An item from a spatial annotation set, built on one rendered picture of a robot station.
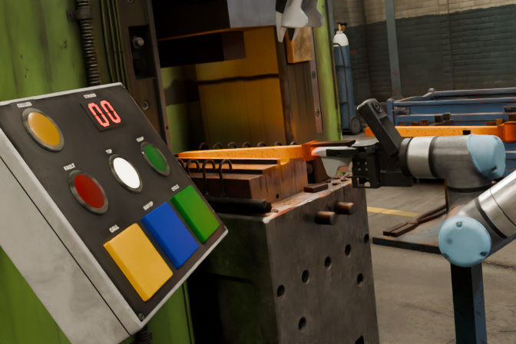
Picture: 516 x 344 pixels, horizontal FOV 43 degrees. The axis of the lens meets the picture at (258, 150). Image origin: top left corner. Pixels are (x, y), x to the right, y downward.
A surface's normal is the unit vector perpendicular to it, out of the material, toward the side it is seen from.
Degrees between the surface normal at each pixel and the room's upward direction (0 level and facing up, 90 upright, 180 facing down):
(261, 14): 90
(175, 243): 60
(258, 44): 90
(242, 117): 90
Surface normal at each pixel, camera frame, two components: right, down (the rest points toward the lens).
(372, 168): -0.61, 0.19
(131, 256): 0.78, -0.56
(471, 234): -0.39, 0.18
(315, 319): 0.79, 0.00
